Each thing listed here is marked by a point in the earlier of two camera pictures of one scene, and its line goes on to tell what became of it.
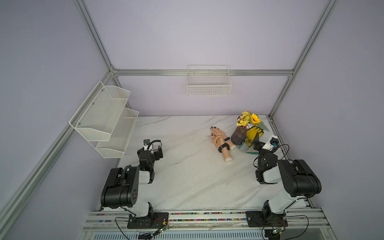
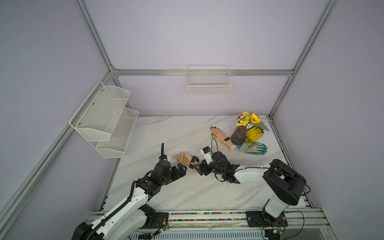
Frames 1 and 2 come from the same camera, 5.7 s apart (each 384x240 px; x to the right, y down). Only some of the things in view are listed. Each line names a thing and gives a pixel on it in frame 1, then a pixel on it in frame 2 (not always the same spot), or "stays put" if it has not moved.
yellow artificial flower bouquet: (248, 119) stays put
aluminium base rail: (112, 224) stays put
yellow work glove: (251, 134) stays put
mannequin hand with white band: (217, 132) stays put
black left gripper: (157, 155) -> (177, 175)
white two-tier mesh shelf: (105, 121) stays put
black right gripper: (259, 145) -> (204, 164)
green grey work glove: (249, 150) stays put
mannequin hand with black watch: (227, 155) -> (185, 158)
